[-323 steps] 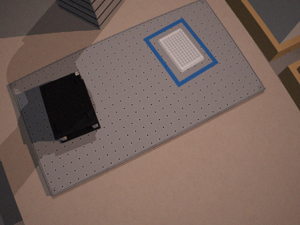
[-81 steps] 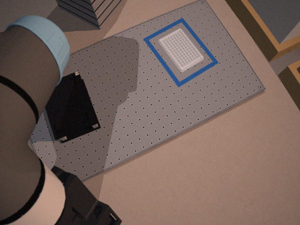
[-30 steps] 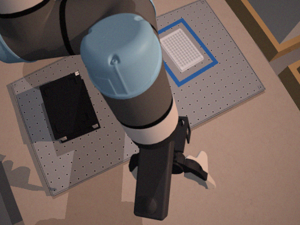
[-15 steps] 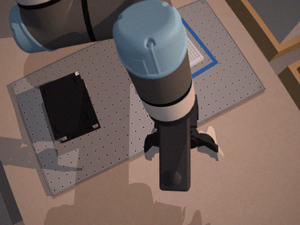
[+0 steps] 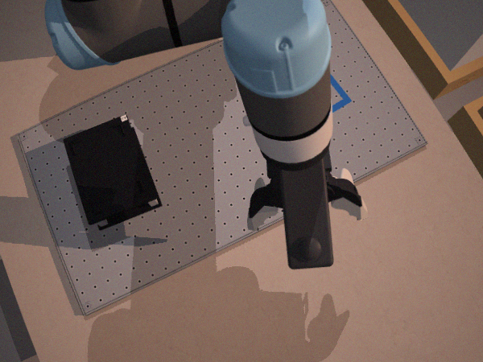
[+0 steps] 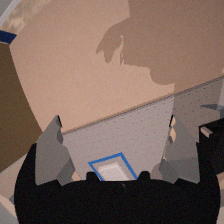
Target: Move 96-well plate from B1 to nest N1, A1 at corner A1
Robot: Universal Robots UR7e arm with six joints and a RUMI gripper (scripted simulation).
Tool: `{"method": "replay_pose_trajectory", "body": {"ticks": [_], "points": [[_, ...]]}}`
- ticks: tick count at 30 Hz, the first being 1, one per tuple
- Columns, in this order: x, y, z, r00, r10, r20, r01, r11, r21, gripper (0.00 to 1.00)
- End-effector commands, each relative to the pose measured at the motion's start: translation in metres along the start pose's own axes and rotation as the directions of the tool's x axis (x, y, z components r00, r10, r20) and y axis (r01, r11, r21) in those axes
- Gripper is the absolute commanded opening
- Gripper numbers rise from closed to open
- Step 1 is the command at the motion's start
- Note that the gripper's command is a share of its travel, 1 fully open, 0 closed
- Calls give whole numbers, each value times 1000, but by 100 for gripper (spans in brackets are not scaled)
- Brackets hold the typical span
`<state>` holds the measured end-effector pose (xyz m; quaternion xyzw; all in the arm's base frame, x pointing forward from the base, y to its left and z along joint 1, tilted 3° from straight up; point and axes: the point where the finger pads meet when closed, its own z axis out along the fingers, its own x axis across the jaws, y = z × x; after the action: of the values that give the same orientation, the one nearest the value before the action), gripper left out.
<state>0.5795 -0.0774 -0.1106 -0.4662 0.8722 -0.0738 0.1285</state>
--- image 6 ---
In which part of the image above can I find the grey perforated base plate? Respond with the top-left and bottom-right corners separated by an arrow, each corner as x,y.
62,76 -> 224,180

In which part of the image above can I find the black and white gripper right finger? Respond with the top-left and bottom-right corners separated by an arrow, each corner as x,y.
159,115 -> 221,224

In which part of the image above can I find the white well plate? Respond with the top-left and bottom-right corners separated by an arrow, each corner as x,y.
98,162 -> 130,181

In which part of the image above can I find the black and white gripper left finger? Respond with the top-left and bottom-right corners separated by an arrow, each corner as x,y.
14,115 -> 75,224

